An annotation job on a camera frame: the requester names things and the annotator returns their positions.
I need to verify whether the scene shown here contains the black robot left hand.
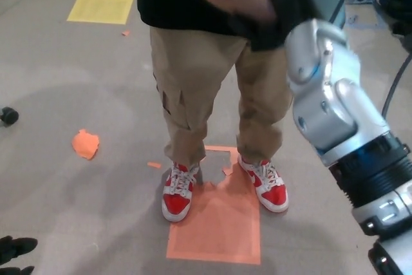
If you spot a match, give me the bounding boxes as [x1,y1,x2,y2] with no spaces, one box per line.
[0,235,39,275]

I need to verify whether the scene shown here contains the black t-shirt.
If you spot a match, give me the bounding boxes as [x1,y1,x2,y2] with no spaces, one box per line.
[133,0,290,51]

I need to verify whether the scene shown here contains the khaki cargo trousers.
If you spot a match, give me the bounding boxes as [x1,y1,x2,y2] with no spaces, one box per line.
[149,25,295,164]

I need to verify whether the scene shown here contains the crumpled orange paper scrap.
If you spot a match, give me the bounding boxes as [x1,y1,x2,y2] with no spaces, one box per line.
[71,129,100,160]

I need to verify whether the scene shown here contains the black caster wheel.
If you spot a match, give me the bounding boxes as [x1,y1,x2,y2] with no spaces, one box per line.
[0,106,19,126]

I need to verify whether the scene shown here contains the red white right sneaker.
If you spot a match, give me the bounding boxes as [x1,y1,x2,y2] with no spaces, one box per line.
[162,161,201,223]

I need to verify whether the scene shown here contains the red white sneaker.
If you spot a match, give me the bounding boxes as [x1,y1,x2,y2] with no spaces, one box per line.
[237,155,289,214]
[162,161,201,223]

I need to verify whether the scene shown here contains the red white left sneaker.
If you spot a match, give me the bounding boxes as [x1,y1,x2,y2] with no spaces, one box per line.
[237,155,289,214]

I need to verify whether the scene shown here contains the large orange floor marker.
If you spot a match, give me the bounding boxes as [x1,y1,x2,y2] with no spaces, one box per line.
[165,145,261,265]

